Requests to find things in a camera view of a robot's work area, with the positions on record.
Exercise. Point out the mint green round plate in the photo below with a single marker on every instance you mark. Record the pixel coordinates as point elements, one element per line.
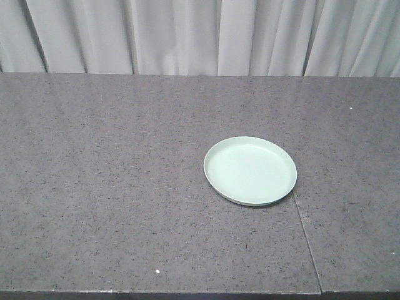
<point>250,171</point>

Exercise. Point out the white pleated curtain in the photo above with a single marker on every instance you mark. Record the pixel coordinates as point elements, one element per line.
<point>213,38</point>

